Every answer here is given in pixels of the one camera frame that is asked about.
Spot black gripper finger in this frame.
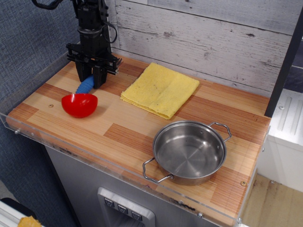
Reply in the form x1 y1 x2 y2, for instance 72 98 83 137
93 66 107 89
75 61 91 82

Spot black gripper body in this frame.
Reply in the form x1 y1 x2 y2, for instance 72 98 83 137
66 28 117 63

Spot blue handled metal spork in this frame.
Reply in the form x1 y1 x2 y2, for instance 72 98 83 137
75 59 124 95

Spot yellow towel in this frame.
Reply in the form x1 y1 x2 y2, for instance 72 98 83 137
121 63 199 120

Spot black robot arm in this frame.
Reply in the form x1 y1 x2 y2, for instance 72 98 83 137
66 0 122 89

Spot red plastic bowl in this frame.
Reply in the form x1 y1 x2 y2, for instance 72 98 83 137
61 94 98 118

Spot clear acrylic table guard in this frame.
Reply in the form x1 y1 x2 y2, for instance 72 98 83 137
0 57 270 227

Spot stainless steel pot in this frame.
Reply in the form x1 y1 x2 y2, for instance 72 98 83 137
143 120 232 185

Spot grey toy fridge cabinet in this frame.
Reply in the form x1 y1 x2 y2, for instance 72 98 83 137
44 144 214 227

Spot white toy sink unit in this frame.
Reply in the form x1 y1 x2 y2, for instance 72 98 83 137
257 89 303 192

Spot black vertical post right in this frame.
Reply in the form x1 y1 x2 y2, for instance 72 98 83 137
264 9 303 118

